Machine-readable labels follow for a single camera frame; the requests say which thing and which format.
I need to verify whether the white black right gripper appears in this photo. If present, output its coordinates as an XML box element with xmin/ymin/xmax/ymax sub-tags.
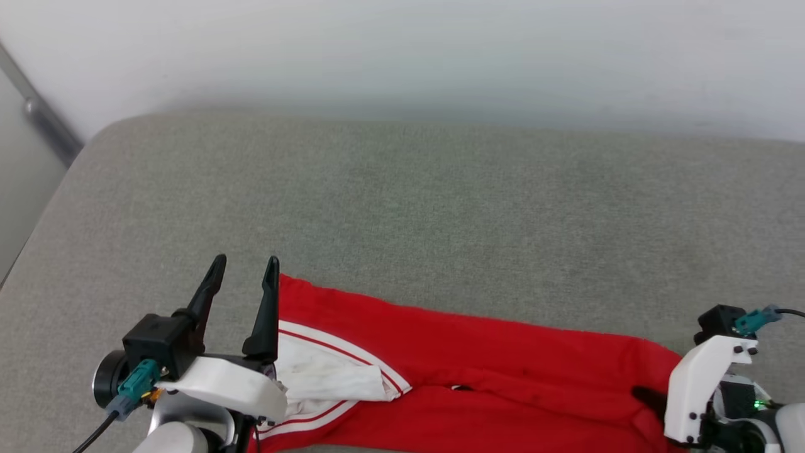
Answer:
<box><xmin>631</xmin><ymin>335</ymin><xmax>759</xmax><ymax>445</ymax></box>

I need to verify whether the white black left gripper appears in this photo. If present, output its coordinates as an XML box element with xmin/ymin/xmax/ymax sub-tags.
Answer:
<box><xmin>155</xmin><ymin>254</ymin><xmax>289</xmax><ymax>423</ymax></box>

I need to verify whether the red white basketball jersey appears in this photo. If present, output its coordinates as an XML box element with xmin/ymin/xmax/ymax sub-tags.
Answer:
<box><xmin>248</xmin><ymin>274</ymin><xmax>687</xmax><ymax>453</ymax></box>

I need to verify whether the grey fabric sofa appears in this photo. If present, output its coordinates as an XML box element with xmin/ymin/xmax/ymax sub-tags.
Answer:
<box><xmin>0</xmin><ymin>107</ymin><xmax>805</xmax><ymax>453</ymax></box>

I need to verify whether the teal left camera connector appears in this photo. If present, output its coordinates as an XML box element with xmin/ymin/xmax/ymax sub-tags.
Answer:
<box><xmin>105</xmin><ymin>359</ymin><xmax>162</xmax><ymax>422</ymax></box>

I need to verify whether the teal camera connector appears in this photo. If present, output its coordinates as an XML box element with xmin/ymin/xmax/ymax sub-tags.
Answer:
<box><xmin>105</xmin><ymin>359</ymin><xmax>162</xmax><ymax>422</ymax></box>
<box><xmin>732</xmin><ymin>305</ymin><xmax>784</xmax><ymax>337</ymax></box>

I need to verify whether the teal right camera connector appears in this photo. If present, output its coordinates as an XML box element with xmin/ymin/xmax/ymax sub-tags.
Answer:
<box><xmin>732</xmin><ymin>305</ymin><xmax>784</xmax><ymax>337</ymax></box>

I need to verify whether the black left camera cable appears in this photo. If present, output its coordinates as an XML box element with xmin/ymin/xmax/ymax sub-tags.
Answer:
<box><xmin>72</xmin><ymin>409</ymin><xmax>120</xmax><ymax>453</ymax></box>

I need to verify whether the dark grey wall rail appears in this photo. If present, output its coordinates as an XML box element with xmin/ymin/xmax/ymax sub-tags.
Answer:
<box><xmin>0</xmin><ymin>41</ymin><xmax>84</xmax><ymax>168</ymax></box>

